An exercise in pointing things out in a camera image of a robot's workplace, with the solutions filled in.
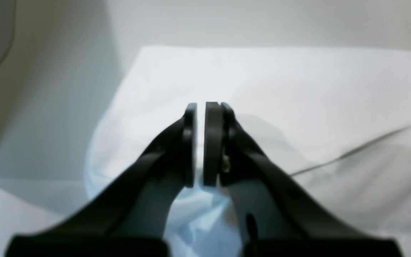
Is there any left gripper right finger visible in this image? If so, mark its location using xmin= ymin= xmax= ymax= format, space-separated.
xmin=203 ymin=102 xmax=402 ymax=257

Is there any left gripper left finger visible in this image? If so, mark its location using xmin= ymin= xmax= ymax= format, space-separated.
xmin=5 ymin=104 xmax=197 ymax=257

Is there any white printed t-shirt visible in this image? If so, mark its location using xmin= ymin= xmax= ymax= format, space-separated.
xmin=84 ymin=46 xmax=411 ymax=257

